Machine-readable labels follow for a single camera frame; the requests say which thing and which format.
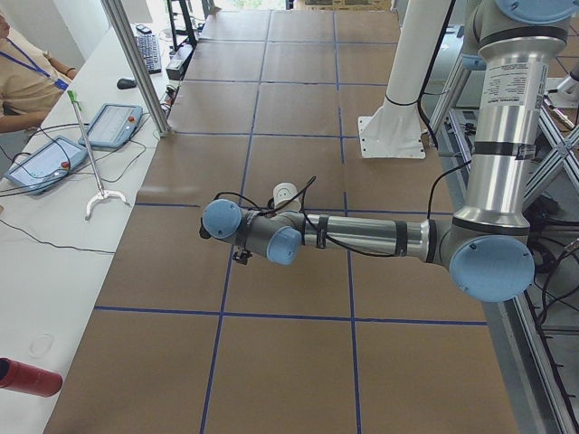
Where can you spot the white smiley mug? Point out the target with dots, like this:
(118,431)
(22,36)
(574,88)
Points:
(286,198)

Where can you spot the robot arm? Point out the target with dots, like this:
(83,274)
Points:
(484,245)

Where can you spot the brown paper table cover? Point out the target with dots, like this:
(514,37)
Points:
(183,339)

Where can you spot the far teach pendant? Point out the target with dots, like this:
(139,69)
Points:
(114,125)

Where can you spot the teach pendant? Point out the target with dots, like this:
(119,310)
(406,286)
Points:
(114,125)
(48,165)

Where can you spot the black computer mouse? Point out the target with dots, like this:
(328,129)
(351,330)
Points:
(126,84)

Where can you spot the black keyboard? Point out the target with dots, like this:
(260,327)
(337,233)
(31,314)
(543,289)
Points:
(149,50)

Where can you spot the near teach pendant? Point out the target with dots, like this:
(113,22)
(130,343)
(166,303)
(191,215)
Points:
(48,165)

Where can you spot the reach grabber stick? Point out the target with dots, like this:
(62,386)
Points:
(102,194)

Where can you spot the seated person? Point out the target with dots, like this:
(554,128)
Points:
(32,81)

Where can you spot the red cylinder bottle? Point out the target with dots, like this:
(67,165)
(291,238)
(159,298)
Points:
(21,377)

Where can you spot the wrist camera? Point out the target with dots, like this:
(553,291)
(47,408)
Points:
(241,255)

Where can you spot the white pedestal base plate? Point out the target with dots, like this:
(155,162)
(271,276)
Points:
(394,131)

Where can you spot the aluminium frame post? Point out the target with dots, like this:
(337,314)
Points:
(118,18)

